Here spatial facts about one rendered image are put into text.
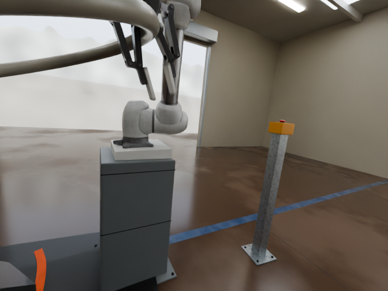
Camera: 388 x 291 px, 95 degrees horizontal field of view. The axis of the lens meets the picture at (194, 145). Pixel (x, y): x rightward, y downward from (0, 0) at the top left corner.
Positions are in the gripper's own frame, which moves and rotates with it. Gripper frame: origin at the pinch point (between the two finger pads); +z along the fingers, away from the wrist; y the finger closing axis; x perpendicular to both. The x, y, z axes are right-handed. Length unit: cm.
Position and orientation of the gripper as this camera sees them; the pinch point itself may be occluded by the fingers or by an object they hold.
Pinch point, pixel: (159, 82)
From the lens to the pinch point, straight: 43.4
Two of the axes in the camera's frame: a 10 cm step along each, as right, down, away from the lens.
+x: 4.6, 2.9, -8.4
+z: 1.9, 8.9, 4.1
